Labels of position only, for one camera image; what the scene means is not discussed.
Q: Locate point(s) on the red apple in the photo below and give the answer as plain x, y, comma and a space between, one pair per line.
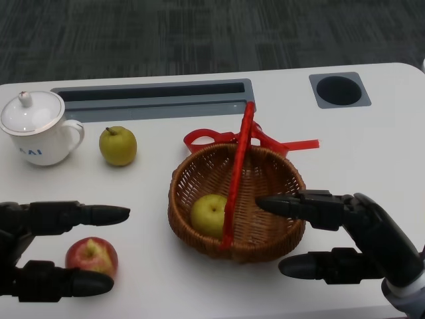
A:
89, 256

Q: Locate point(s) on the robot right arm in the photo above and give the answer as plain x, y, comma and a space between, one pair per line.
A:
405, 292

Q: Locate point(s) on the grey recessed table tray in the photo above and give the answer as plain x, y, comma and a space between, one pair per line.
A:
149, 106

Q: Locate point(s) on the green apple in basket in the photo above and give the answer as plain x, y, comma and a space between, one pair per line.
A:
207, 216

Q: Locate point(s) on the green apple with stem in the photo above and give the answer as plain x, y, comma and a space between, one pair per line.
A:
118, 146

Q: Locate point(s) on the grey table cup holder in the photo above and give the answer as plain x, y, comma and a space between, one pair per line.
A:
340, 90

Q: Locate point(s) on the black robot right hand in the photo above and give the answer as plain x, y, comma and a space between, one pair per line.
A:
375, 229

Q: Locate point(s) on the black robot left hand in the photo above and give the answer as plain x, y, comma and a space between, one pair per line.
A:
40, 216

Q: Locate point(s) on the white mug lid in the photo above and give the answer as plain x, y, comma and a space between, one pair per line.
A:
36, 113

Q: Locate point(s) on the white ceramic mug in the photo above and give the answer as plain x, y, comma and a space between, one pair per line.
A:
43, 146

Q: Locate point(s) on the red ribbon bow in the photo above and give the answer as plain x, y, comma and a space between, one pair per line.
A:
299, 145

